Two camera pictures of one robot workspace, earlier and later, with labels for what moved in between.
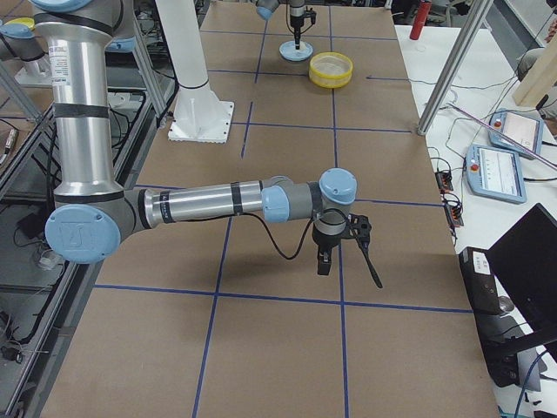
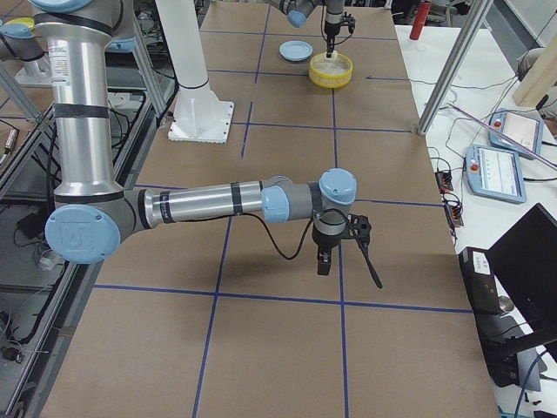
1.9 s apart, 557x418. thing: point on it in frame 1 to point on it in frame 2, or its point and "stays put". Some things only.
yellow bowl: [330, 70] stays put
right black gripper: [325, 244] stays put
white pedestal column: [198, 115] stays put
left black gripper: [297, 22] to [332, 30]
